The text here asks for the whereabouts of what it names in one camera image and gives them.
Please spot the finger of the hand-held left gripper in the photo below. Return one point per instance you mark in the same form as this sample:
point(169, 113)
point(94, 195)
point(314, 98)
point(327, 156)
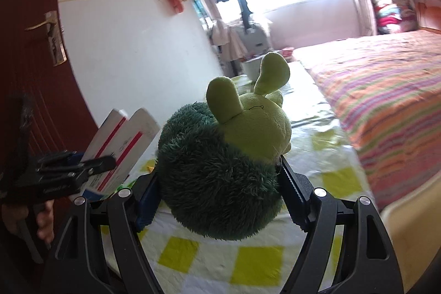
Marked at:
point(100, 165)
point(74, 157)

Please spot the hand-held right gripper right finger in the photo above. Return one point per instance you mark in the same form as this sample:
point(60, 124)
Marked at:
point(293, 197)

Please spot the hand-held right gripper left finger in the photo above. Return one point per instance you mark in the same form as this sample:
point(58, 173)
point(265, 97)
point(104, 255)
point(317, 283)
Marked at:
point(146, 204)

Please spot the white red-striped carton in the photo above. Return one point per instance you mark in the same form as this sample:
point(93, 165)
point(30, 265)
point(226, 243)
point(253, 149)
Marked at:
point(127, 146)

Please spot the green plush toy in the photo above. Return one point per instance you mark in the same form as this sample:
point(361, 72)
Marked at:
point(213, 177)

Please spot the person's left hand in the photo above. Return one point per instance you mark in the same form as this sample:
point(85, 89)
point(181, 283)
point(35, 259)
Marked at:
point(44, 221)

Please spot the bed with striped cover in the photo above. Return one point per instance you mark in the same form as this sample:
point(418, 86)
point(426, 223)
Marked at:
point(389, 101)

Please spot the pink cloth item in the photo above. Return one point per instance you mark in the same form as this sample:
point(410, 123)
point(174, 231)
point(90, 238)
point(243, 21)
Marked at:
point(286, 53)

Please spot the white standing appliance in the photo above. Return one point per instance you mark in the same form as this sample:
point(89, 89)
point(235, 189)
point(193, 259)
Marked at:
point(258, 41)

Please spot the beige hanging garment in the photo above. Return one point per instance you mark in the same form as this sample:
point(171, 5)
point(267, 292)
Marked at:
point(225, 39)

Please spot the black hanging garment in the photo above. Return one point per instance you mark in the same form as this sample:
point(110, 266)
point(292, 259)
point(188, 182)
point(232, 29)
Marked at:
point(245, 10)

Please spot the stack of folded blankets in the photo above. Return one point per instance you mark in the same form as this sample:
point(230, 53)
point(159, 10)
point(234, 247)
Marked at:
point(389, 1)

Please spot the wooden headboard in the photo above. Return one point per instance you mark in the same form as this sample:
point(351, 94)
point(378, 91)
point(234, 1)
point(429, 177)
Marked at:
point(429, 8)

